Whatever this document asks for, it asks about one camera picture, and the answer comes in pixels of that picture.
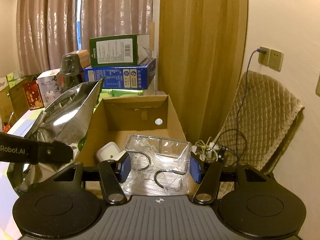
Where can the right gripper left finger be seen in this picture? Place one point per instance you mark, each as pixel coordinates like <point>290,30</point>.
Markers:
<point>112,173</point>

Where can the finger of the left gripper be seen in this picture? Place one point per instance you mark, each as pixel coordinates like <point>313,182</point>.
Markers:
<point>54,153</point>

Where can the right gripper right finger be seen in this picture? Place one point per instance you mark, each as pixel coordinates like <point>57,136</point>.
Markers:
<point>207,175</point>

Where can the silver foil pouch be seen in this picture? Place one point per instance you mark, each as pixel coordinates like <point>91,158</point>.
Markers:
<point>66,120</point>

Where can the clear plastic hook package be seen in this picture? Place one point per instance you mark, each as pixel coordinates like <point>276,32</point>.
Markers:
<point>159,166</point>

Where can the white power strip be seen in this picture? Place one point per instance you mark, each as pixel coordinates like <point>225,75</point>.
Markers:
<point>207,151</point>

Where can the white green medicine box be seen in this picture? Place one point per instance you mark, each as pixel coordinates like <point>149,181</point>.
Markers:
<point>108,151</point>

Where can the brown side cardboard box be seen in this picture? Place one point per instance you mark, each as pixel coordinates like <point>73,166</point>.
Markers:
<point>13,100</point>

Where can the red greeting card box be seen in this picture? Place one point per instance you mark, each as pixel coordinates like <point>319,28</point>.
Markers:
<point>33,95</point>

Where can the white humidifier box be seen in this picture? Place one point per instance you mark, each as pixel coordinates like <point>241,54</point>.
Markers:
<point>48,83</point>

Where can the green tissue pack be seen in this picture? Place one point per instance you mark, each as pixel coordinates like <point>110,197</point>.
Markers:
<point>114,93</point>

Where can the dark wrapped pot stack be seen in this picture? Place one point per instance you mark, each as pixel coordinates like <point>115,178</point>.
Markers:
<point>70,73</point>

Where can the quilted beige chair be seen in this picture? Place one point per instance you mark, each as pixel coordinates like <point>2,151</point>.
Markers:
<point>261,123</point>

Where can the blue carton box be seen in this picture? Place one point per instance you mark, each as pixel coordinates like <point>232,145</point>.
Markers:
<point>134,77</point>

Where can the green white carton box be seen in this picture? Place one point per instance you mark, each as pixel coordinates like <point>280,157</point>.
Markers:
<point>119,50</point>

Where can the pink curtain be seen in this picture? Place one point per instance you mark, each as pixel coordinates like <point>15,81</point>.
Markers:
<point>48,29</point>

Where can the tan curtain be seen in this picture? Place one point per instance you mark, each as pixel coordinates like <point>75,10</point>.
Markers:
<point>201,50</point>

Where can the wall power socket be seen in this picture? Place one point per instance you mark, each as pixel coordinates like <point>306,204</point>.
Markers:
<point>271,58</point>

